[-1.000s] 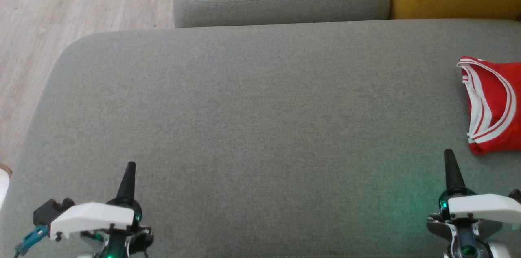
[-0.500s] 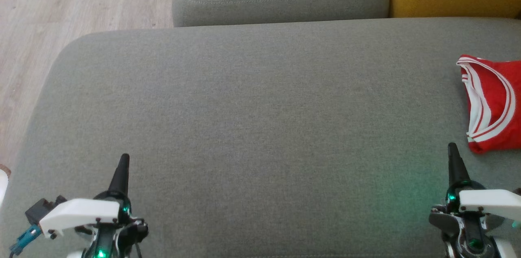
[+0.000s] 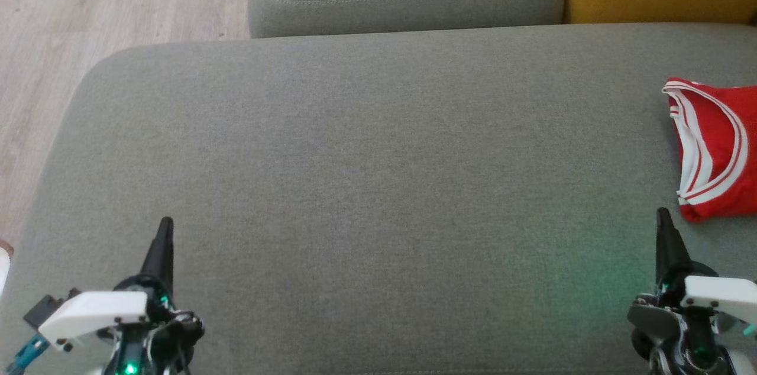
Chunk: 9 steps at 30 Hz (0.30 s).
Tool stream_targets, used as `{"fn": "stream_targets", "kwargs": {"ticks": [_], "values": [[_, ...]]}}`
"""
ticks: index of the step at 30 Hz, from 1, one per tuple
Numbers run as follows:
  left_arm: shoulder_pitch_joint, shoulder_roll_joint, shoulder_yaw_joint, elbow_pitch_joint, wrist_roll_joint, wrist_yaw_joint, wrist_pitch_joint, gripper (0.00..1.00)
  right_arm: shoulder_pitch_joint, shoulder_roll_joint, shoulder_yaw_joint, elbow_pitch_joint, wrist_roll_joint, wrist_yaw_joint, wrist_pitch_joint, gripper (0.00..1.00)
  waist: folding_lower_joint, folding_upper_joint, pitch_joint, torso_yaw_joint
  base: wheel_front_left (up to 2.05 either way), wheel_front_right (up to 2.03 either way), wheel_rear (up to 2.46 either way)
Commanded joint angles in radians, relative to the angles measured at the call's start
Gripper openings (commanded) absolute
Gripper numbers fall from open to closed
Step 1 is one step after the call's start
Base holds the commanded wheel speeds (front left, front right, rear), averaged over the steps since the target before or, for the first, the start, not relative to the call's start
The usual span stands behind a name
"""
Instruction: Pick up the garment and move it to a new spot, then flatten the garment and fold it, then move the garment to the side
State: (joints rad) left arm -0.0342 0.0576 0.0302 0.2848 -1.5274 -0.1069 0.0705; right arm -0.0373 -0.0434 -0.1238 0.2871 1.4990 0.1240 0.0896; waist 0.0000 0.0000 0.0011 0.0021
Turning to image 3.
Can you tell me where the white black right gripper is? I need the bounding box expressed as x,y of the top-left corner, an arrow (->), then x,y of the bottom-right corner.
627,208 -> 757,375

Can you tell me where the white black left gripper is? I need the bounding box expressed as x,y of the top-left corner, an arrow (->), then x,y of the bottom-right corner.
38,217 -> 205,375

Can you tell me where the red jersey with white sleeves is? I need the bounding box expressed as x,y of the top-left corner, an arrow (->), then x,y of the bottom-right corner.
661,77 -> 757,223

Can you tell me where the white object with brown rim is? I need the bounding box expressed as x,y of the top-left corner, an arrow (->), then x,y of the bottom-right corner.
0,240 -> 14,296

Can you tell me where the grey sofa seat cushion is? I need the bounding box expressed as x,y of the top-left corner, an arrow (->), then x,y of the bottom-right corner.
0,23 -> 757,375

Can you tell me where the blue left camera connector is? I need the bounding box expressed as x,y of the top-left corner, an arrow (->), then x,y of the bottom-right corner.
5,334 -> 51,375

